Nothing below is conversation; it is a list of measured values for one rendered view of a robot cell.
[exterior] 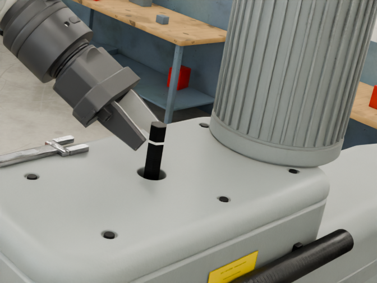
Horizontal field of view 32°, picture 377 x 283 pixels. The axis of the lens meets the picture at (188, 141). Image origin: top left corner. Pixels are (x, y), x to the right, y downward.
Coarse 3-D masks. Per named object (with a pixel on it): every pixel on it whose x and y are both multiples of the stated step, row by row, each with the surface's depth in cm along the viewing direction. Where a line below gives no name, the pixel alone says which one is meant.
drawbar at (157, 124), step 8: (152, 128) 79; (160, 128) 79; (152, 136) 79; (160, 136) 79; (152, 144) 79; (152, 152) 80; (160, 152) 80; (152, 160) 80; (160, 160) 81; (152, 168) 80; (144, 176) 81; (152, 176) 81
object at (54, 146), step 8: (64, 136) 86; (72, 136) 86; (48, 144) 83; (56, 144) 83; (64, 144) 85; (80, 144) 84; (16, 152) 79; (24, 152) 80; (32, 152) 80; (40, 152) 81; (48, 152) 81; (56, 152) 82; (64, 152) 82; (72, 152) 83; (80, 152) 84; (0, 160) 77; (8, 160) 77; (16, 160) 78; (24, 160) 79
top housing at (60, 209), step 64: (192, 128) 98; (0, 192) 72; (64, 192) 74; (128, 192) 76; (192, 192) 79; (256, 192) 81; (320, 192) 88; (0, 256) 67; (64, 256) 63; (128, 256) 65; (192, 256) 72; (256, 256) 82
